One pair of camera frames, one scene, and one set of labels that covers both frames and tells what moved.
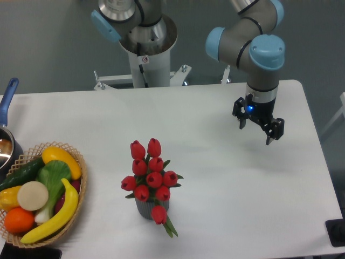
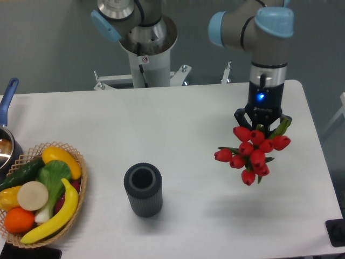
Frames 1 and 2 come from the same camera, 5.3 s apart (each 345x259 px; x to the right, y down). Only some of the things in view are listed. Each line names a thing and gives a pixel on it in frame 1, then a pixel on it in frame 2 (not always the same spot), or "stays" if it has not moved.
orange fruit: x=19 y=220 stays
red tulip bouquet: x=150 y=182 → x=250 y=149
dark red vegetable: x=76 y=185 stays
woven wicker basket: x=34 y=154 stays
